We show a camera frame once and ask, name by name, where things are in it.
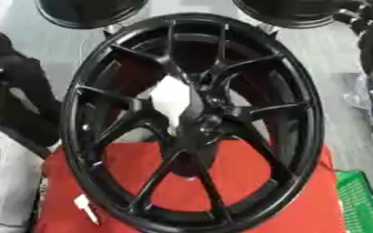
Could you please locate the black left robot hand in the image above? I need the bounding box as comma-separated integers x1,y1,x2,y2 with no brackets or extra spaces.
0,27,65,159

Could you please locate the black round wheel rim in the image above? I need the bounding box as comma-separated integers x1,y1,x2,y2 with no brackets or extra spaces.
34,0,150,30
231,0,358,30

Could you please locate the black spoked wheel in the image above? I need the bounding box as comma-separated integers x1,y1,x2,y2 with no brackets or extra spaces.
59,12,327,233

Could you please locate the white paper label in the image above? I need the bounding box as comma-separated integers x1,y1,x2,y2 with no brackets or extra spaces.
72,193,103,227

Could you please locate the green plastic crate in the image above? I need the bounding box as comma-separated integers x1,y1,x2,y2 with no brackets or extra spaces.
334,169,373,233

